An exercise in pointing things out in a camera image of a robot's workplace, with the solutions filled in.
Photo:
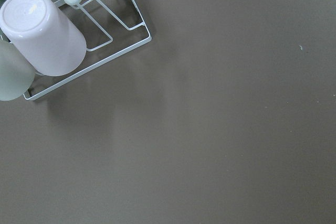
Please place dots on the white cup rack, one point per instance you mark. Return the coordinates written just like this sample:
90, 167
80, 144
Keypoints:
111, 29

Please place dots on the pink cup in rack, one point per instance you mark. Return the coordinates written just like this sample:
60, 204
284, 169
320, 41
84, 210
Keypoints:
44, 35

